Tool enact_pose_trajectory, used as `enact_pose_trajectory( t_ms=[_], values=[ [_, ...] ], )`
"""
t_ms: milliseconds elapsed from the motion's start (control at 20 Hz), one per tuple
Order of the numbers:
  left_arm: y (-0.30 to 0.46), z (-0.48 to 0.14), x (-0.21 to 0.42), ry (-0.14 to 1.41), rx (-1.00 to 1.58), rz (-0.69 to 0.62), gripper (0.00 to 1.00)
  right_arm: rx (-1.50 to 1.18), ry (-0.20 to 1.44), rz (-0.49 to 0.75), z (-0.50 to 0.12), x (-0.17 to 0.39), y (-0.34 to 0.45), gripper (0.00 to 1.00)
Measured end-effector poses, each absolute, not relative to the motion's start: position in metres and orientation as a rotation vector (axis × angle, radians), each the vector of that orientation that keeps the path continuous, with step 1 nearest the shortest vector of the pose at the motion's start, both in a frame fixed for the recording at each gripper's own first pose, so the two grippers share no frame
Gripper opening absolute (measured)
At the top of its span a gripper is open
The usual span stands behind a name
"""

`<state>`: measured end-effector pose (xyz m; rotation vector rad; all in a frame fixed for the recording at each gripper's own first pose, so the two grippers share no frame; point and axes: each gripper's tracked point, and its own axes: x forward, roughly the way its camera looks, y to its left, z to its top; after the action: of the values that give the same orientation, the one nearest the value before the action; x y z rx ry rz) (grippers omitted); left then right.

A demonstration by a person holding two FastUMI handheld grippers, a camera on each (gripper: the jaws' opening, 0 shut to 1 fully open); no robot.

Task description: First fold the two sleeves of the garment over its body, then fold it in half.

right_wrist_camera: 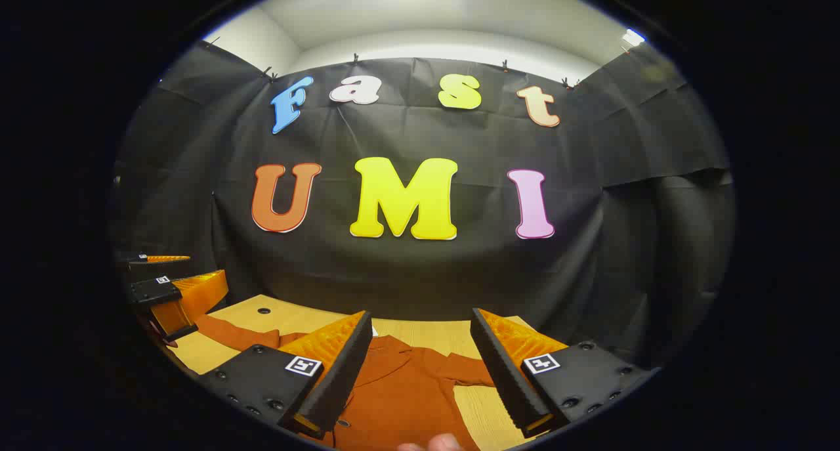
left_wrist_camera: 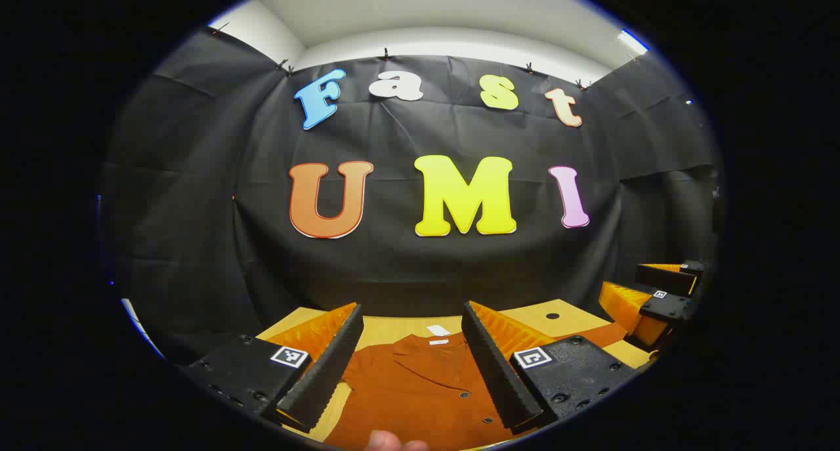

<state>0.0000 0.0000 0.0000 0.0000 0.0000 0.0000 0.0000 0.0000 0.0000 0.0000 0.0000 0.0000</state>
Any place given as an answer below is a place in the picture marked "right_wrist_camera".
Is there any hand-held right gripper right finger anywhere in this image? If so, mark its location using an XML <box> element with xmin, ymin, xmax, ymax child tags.
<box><xmin>469</xmin><ymin>308</ymin><xmax>660</xmax><ymax>439</ymax></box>

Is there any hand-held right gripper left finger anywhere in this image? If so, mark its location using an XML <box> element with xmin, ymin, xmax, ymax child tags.
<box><xmin>197</xmin><ymin>310</ymin><xmax>373</xmax><ymax>440</ymax></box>

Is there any orange jacket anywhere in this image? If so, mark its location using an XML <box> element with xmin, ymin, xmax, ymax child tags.
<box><xmin>194</xmin><ymin>313</ymin><xmax>499</xmax><ymax>451</ymax></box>

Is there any black backdrop cloth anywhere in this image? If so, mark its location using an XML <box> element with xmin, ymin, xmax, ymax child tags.
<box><xmin>112</xmin><ymin>41</ymin><xmax>736</xmax><ymax>373</ymax></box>

